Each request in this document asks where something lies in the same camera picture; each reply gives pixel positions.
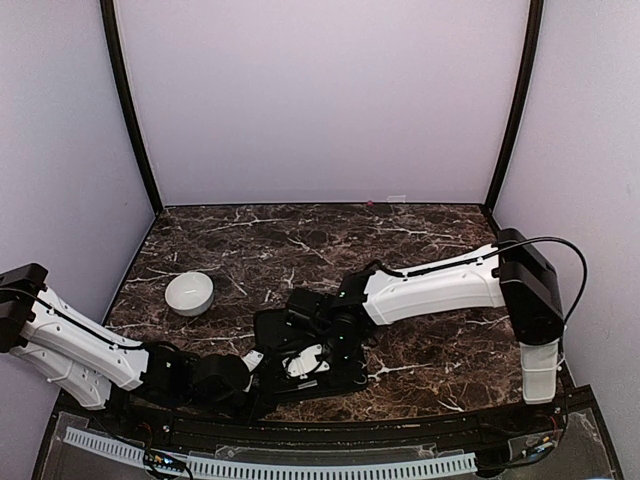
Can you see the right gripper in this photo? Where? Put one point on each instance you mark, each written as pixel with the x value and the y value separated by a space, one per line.
pixel 352 371

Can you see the black zippered tool case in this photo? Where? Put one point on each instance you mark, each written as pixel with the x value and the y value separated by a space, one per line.
pixel 271 385

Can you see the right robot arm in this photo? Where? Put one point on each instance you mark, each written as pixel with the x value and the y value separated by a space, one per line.
pixel 508 273

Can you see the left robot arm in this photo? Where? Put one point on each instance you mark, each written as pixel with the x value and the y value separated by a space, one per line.
pixel 89 361

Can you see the white ceramic bowl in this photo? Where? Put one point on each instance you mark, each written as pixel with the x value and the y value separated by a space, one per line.
pixel 190 294

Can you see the white slotted cable duct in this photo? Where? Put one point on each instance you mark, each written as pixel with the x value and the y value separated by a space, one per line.
pixel 268 465

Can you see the black front rail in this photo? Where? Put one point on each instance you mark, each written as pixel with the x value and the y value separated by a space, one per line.
pixel 573 416

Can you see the right black frame post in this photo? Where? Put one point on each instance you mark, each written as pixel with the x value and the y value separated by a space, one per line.
pixel 521 89

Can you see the black frame post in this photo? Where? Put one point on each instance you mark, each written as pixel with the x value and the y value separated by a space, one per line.
pixel 119 72
pixel 521 89

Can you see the left black frame post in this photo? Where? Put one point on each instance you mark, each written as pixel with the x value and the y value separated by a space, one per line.
pixel 119 72

